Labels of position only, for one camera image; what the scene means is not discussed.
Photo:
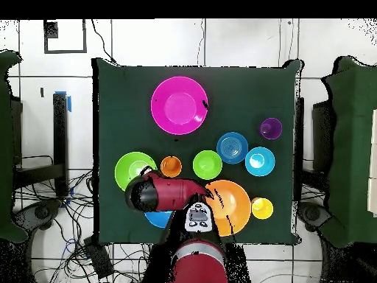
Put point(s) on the large green bowl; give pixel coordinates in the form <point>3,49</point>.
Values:
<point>126,171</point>

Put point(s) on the orange cup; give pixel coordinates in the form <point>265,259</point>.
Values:
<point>171,166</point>

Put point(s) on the large pink bowl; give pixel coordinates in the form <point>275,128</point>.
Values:
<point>179,105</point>

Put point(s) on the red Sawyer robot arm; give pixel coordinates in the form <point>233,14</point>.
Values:
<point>170,191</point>

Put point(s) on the medium blue bowl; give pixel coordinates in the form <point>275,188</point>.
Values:
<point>157,219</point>

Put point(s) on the small green bowl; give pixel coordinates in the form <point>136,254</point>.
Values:
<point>207,165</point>

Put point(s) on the dark green tablecloth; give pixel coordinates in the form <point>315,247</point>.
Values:
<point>126,103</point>

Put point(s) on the dark blue bowl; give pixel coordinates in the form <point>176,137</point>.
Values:
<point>232,148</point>

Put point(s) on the large orange bowl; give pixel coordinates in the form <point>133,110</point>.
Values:
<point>235,203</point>

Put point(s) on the black power box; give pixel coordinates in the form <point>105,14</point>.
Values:
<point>98,258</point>

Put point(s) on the blue tape strip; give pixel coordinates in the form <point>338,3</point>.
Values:
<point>69,103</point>

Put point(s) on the small light blue bowl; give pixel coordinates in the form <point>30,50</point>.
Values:
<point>260,161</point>

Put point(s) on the dark grey chair base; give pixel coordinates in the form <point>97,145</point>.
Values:
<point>38,213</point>
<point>312,213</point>

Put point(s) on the yellow cup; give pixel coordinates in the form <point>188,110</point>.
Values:
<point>262,208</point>

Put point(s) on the purple cup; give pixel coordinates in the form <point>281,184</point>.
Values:
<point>271,128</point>

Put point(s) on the green cloth covered side table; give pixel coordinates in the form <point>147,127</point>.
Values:
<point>6,147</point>
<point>353,147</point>

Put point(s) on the black metal frame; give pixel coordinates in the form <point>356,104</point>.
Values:
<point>60,132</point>

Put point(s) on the black square floor frame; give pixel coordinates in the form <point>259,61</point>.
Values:
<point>50,29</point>

